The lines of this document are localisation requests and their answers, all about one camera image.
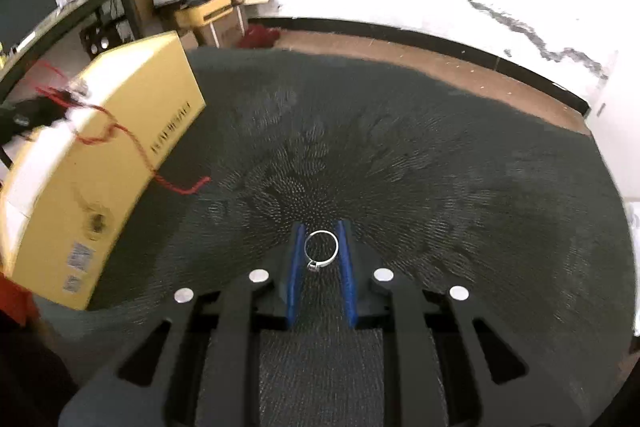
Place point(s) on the yellow cardboard box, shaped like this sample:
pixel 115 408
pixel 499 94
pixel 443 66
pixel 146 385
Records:
pixel 202 14

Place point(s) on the black speaker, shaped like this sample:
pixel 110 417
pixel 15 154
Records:
pixel 100 37

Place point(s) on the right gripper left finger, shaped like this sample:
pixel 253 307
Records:
pixel 196 362

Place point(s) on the black desk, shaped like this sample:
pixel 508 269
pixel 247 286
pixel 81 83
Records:
pixel 49 32

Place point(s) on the black patterned table cloth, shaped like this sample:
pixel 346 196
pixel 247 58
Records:
pixel 443 184

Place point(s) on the yellow white open box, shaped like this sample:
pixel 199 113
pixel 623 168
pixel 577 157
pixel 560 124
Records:
pixel 72 187

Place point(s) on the black monitor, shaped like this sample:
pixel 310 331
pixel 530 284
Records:
pixel 19 17

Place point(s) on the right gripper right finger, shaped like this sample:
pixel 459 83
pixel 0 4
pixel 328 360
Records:
pixel 448 359

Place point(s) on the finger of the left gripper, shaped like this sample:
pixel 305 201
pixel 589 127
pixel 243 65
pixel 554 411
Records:
pixel 22 116

